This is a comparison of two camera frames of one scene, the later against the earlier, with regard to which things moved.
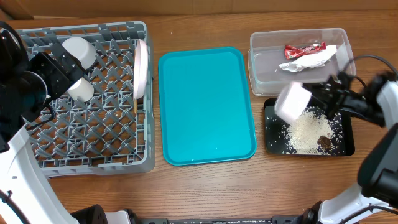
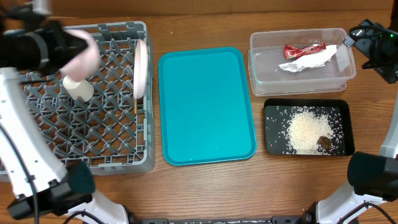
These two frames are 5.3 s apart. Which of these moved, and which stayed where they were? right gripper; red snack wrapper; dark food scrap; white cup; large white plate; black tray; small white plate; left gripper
Moved: right gripper; left gripper; small white plate
Stayed: black tray; dark food scrap; white cup; large white plate; red snack wrapper
